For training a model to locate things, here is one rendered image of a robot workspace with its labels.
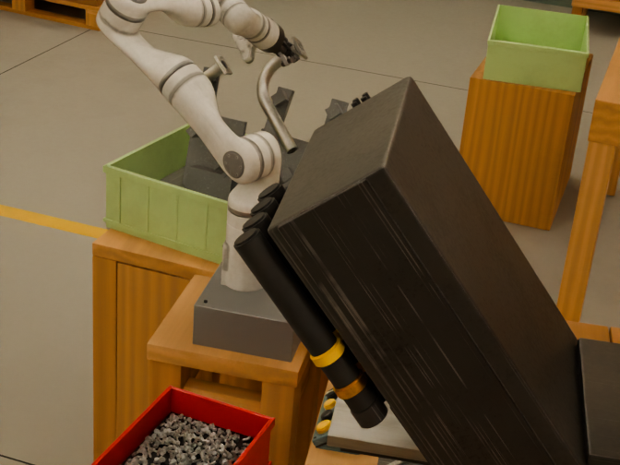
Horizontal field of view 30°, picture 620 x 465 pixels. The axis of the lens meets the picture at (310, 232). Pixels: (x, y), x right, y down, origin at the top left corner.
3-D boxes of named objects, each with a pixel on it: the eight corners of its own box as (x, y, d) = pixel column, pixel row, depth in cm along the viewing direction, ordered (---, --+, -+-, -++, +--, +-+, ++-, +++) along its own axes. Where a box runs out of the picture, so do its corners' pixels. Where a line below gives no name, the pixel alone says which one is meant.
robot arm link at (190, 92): (154, 101, 235) (187, 90, 242) (237, 196, 228) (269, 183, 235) (171, 69, 229) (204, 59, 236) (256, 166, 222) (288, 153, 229)
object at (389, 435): (325, 452, 167) (327, 435, 166) (340, 391, 181) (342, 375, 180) (599, 497, 163) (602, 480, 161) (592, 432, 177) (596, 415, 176)
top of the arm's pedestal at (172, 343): (146, 360, 238) (146, 343, 236) (194, 289, 266) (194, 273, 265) (296, 388, 233) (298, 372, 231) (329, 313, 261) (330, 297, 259)
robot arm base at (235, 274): (219, 288, 240) (222, 214, 232) (229, 267, 248) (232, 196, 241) (262, 294, 239) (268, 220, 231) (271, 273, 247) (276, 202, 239)
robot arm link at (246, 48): (233, 35, 282) (221, 27, 276) (271, 10, 279) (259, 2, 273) (246, 65, 279) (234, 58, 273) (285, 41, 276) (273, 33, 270)
